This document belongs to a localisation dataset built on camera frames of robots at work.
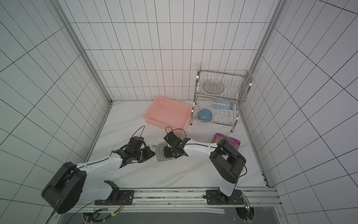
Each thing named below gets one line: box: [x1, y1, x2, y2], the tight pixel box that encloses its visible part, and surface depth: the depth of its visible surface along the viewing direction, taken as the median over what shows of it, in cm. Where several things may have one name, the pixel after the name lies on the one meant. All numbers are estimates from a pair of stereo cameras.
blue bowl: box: [197, 108, 213, 122], surface depth 103 cm
